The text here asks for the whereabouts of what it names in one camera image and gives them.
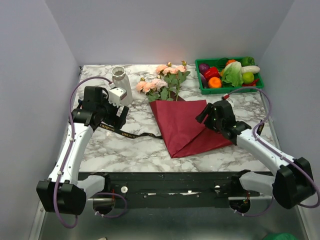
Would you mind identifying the red wrapping paper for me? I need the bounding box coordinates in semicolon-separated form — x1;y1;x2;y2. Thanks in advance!
150;100;232;159

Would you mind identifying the black ribbon with gold text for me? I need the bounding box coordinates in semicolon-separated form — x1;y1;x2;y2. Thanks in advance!
98;120;265;140

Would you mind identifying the pink artificial flower bunch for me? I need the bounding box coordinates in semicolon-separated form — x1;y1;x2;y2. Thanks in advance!
135;60;191;103

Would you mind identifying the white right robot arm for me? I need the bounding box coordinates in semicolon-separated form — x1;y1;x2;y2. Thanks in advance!
195;100;320;209

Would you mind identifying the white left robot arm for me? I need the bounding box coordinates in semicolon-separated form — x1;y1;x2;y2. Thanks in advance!
36;86;129;216

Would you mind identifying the white ribbed ceramic vase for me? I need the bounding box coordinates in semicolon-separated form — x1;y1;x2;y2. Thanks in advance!
111;66;133;107

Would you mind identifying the orange bottle with blue cap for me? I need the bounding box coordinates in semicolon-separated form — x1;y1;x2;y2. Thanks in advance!
77;97;84;105

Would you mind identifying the orange toy fruit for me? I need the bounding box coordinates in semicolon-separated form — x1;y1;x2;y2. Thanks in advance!
207;77;222;89

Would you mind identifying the green plastic basket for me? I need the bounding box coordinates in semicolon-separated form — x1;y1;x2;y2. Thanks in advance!
195;57;257;95

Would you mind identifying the green toy lettuce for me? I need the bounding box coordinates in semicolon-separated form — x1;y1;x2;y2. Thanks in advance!
221;61;244;87

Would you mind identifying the red toy chili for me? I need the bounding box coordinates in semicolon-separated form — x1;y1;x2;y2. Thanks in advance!
242;78;260;87

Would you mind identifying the red toy bell pepper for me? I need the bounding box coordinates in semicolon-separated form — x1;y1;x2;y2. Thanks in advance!
203;66;221;81

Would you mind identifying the green toy lime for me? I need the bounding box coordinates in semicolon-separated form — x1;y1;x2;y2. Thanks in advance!
242;72;255;84

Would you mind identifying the purple toy onion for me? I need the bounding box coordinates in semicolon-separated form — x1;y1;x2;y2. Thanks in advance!
198;63;210;74

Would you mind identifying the orange toy carrot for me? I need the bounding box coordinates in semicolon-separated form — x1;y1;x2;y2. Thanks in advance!
225;59;237;67

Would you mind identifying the white toy radish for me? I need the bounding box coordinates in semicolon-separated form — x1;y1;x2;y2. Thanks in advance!
241;65;261;74

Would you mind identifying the green toy bell pepper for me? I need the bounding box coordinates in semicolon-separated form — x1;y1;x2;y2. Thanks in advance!
240;56;256;67

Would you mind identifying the green object at bottom edge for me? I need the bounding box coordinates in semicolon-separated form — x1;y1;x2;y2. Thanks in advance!
262;232;298;240

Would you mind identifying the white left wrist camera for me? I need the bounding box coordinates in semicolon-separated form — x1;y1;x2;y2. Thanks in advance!
108;87;127;107

